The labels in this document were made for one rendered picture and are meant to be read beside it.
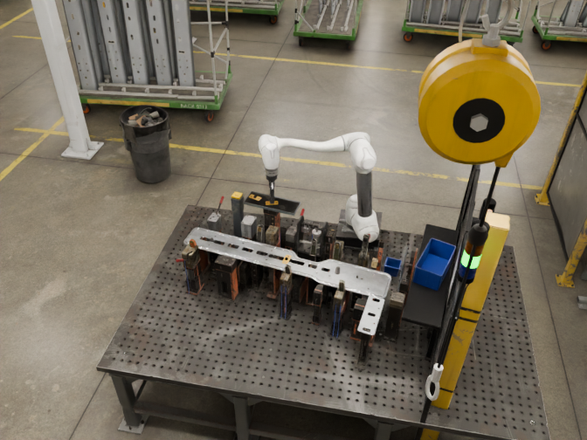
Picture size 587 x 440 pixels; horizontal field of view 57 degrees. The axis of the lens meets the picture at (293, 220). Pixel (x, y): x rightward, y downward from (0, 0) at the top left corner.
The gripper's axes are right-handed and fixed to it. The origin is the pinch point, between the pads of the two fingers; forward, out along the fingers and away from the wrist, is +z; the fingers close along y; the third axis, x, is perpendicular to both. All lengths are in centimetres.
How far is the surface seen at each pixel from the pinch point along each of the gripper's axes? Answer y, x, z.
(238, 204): -7.4, -23.3, 9.7
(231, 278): 45, -30, 29
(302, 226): 26.0, 18.1, 4.5
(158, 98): -343, -122, 92
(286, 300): 62, 5, 35
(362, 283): 64, 51, 20
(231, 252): 30.3, -28.9, 20.0
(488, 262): 134, 85, -61
